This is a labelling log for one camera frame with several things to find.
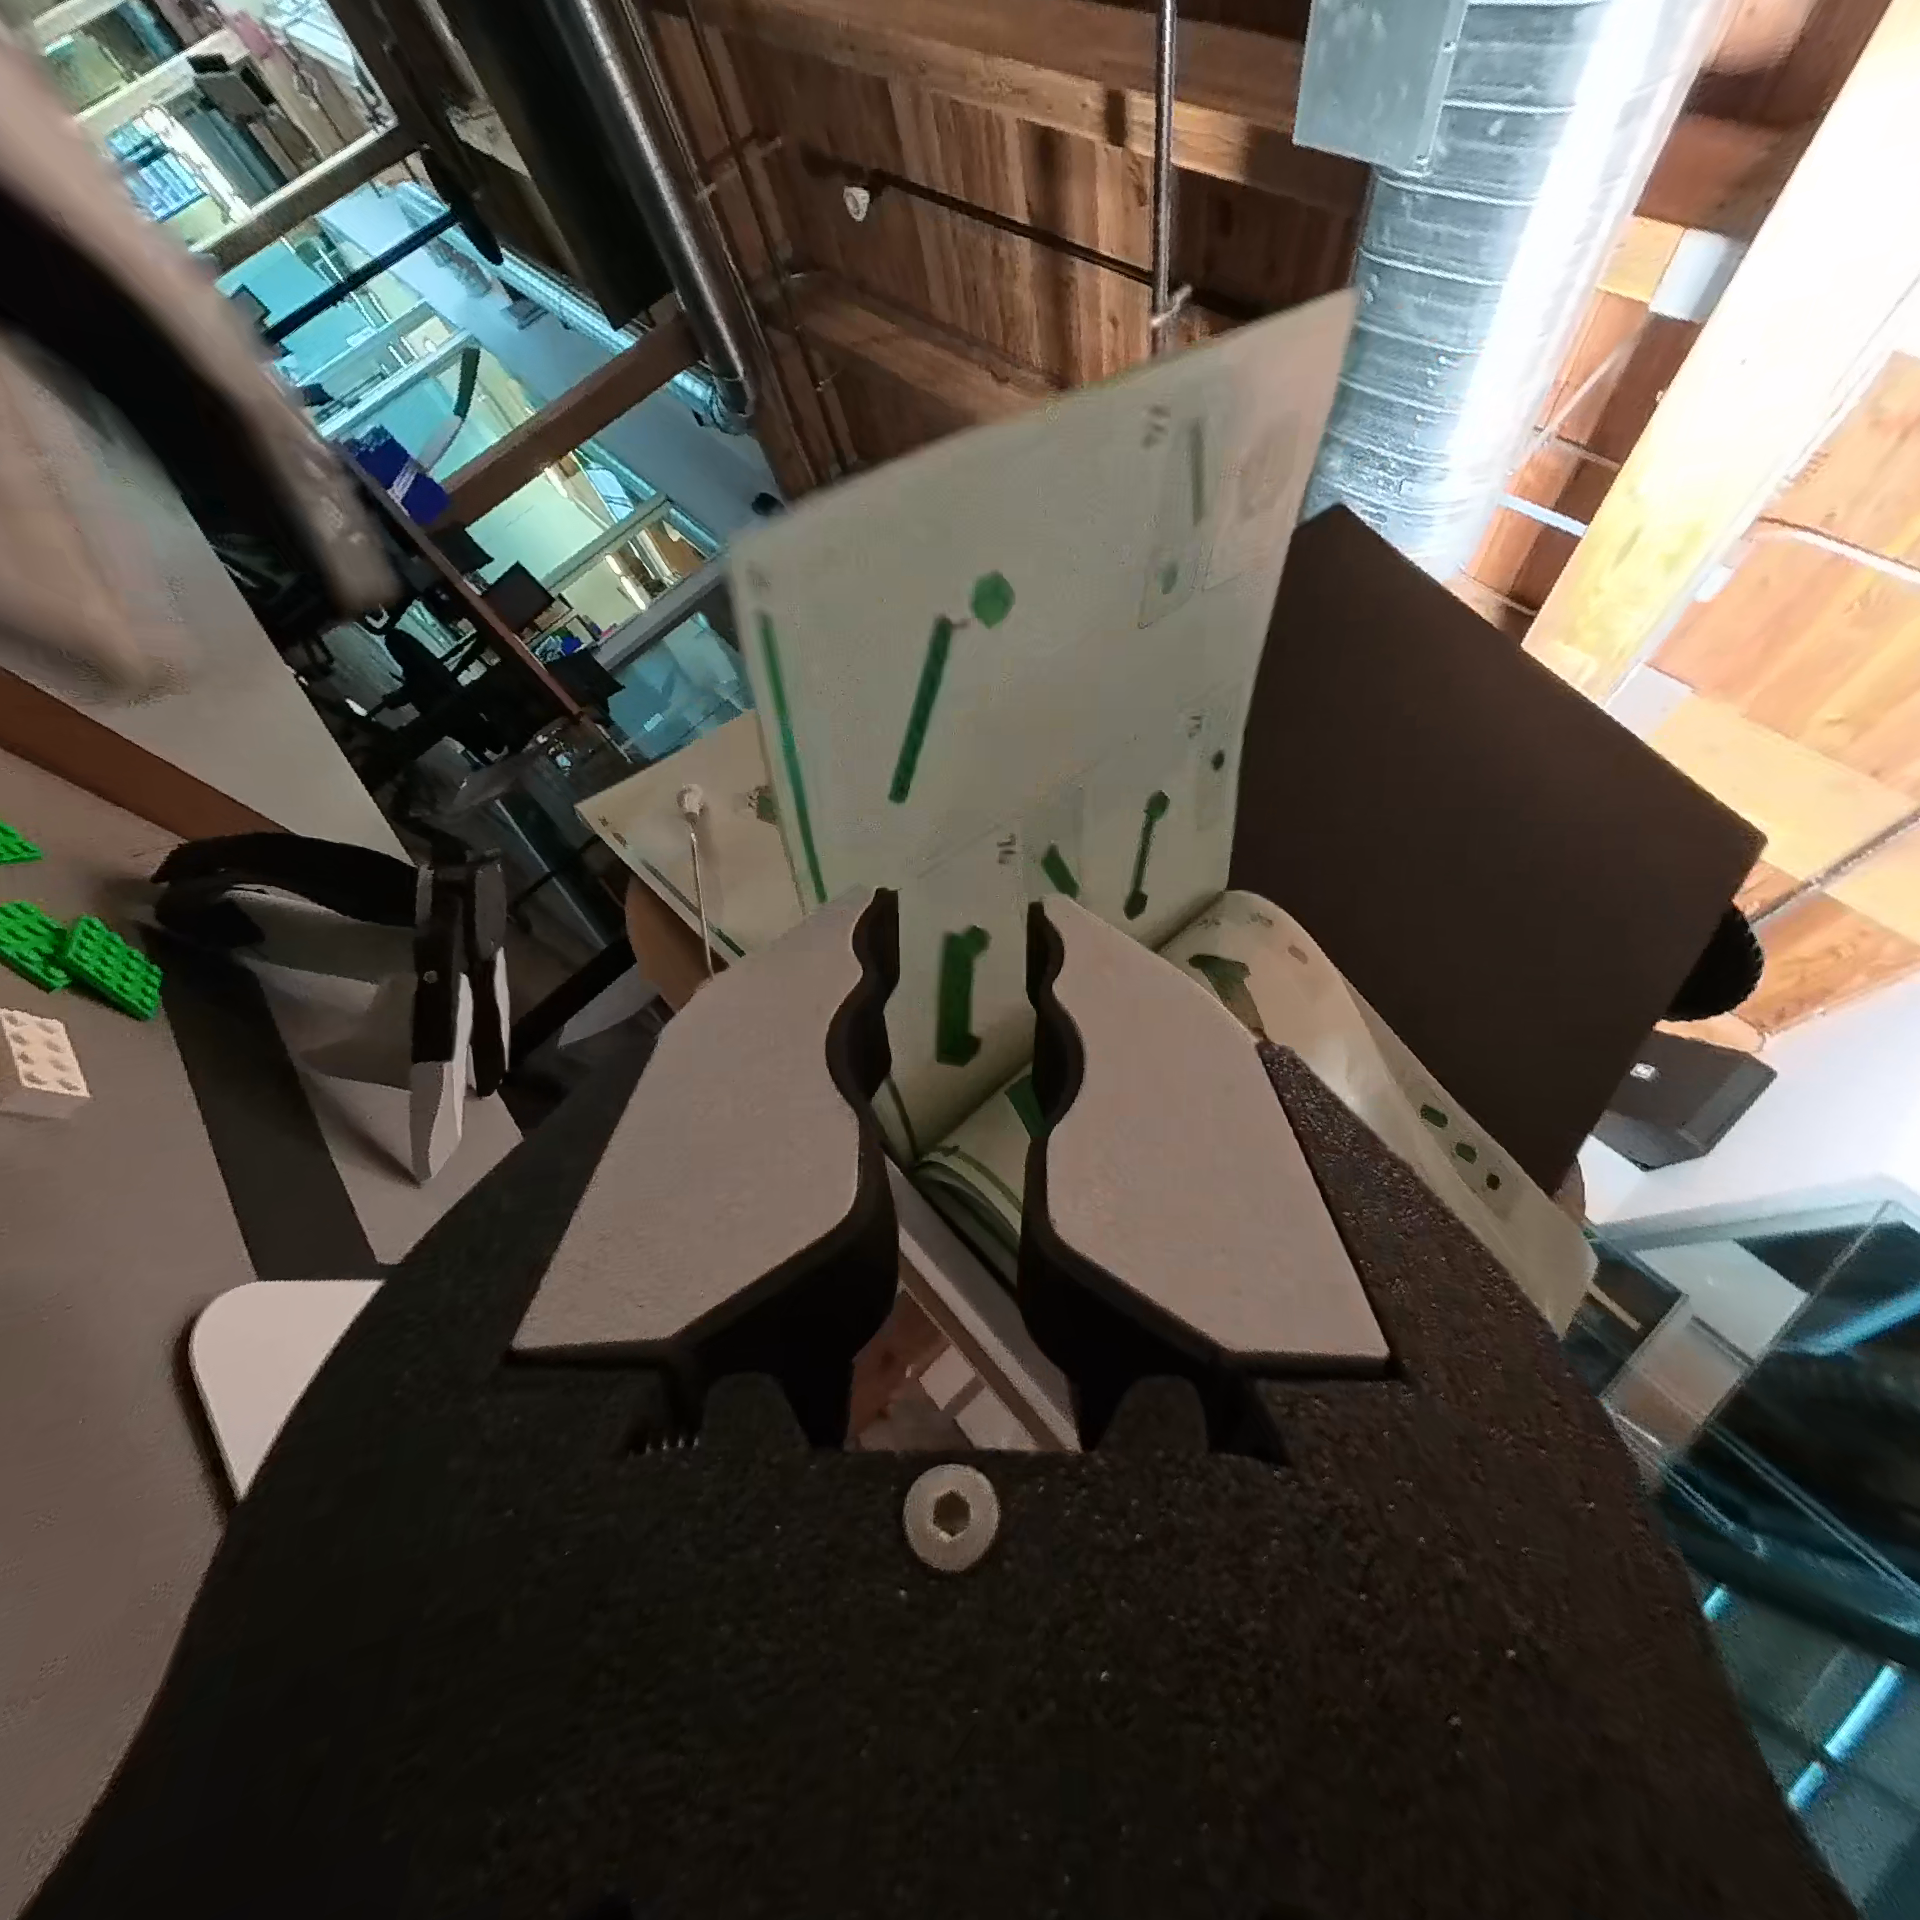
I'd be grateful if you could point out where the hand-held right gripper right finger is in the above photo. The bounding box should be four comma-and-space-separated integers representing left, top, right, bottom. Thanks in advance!
1017, 894, 1391, 1453

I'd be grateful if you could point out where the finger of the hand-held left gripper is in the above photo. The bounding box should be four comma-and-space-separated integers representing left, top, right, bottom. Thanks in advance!
0, 30, 403, 616
0, 352, 203, 706

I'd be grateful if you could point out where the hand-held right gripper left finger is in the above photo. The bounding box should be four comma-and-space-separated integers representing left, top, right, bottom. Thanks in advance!
506, 885, 903, 1453

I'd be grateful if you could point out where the lego instruction booklet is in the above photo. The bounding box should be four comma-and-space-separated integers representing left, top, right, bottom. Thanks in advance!
576, 289, 1595, 1329

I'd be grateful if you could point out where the pile of bright green lego pieces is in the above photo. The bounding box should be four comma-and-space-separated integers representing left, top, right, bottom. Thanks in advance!
0, 824, 163, 1025

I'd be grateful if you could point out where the white lego brick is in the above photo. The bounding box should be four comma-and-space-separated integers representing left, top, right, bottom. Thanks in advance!
0, 1009, 88, 1121

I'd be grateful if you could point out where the row of office desks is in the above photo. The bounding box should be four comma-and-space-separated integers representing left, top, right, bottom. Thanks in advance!
269, 496, 633, 812

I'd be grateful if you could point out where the unused black white gripper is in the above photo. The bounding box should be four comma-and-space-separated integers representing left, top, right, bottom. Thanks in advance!
151, 836, 514, 1186

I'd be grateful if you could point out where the dark rectangular panel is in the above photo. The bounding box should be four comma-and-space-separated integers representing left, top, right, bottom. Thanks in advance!
1230, 508, 1768, 1193

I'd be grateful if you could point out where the white book stand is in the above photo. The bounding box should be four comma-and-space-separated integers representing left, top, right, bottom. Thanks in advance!
186, 780, 1081, 1502

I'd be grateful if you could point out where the black speaker box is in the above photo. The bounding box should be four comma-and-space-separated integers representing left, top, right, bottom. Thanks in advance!
1593, 1030, 1778, 1173

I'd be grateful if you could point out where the metal ceiling pipe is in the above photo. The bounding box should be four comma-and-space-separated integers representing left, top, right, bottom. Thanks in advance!
546, 0, 758, 436

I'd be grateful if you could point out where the glass railing panel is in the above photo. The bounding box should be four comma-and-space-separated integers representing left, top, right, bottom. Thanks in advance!
1558, 1185, 1920, 1920

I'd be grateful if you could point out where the silver air duct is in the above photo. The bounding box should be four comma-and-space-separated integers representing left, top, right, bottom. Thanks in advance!
1289, 0, 1665, 565

